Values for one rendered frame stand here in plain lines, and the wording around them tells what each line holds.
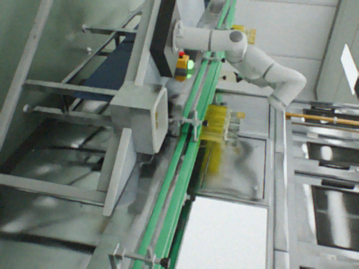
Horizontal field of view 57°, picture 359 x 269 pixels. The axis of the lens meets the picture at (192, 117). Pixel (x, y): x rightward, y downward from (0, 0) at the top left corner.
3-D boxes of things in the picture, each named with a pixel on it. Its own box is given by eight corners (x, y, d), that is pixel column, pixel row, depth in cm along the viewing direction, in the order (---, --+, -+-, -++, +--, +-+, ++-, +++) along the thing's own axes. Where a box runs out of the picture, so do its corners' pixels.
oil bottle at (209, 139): (181, 144, 157) (225, 150, 153) (181, 134, 153) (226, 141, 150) (183, 136, 161) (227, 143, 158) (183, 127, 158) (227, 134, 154)
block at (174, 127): (163, 135, 148) (178, 138, 147) (163, 118, 142) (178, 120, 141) (165, 130, 151) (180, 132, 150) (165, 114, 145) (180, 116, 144)
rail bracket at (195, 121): (179, 140, 148) (206, 145, 146) (178, 110, 138) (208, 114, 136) (180, 136, 150) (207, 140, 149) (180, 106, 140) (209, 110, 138)
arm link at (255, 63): (279, 57, 133) (273, 77, 148) (235, 24, 141) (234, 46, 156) (263, 72, 131) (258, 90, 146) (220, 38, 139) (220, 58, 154)
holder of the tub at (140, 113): (136, 161, 135) (154, 164, 133) (129, 106, 118) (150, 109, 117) (149, 135, 148) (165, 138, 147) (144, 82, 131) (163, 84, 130)
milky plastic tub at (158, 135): (135, 152, 131) (156, 155, 130) (130, 106, 118) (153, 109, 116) (149, 125, 145) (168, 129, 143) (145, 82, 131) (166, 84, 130)
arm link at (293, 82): (256, 81, 133) (284, 104, 128) (279, 54, 131) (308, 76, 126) (262, 86, 146) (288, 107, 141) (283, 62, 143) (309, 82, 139)
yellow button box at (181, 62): (172, 71, 175) (186, 73, 174) (172, 59, 171) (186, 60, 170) (175, 65, 181) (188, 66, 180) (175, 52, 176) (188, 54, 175)
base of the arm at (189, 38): (169, 36, 135) (206, 40, 133) (175, 11, 140) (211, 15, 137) (174, 56, 150) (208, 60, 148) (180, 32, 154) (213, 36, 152)
